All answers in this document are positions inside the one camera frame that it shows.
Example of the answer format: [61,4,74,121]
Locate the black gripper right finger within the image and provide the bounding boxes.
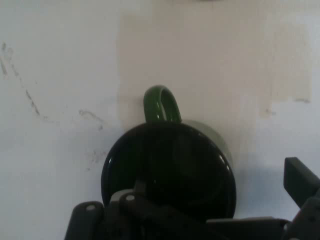
[283,156,320,240]

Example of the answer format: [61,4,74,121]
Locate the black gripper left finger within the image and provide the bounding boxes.
[63,179,209,240]

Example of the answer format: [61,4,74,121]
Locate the dark green ceramic mug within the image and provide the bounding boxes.
[100,84,237,222]

